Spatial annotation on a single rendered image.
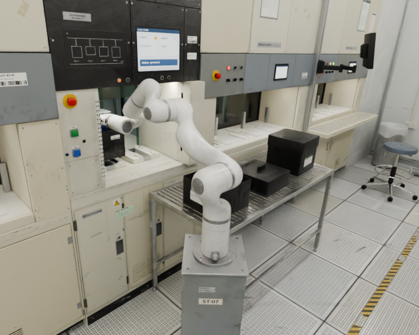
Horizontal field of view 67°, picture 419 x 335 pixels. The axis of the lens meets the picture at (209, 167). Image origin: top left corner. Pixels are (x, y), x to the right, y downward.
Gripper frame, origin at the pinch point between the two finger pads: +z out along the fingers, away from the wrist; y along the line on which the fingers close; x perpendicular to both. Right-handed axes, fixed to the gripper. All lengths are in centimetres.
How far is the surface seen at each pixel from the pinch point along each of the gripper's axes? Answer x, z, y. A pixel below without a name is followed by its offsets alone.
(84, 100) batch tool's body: 16.1, -29.5, -21.0
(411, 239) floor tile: -118, -145, 225
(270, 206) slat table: -43, -92, 54
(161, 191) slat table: -43, -36, 19
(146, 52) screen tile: 38, -30, 15
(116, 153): -22.3, -10.2, 4.9
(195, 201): -37, -66, 18
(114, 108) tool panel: -11, 60, 45
